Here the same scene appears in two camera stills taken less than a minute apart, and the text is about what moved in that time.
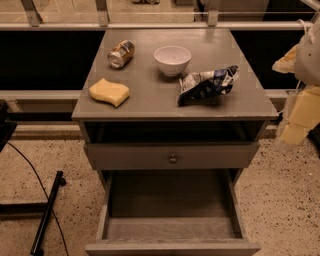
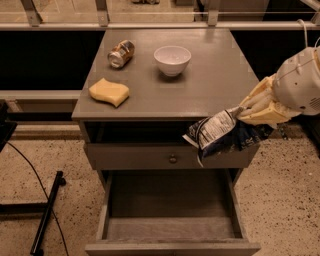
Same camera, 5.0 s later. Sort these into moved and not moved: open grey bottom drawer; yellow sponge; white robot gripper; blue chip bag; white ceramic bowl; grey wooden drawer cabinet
Moved: white robot gripper; blue chip bag
Not moved: white ceramic bowl; yellow sponge; grey wooden drawer cabinet; open grey bottom drawer
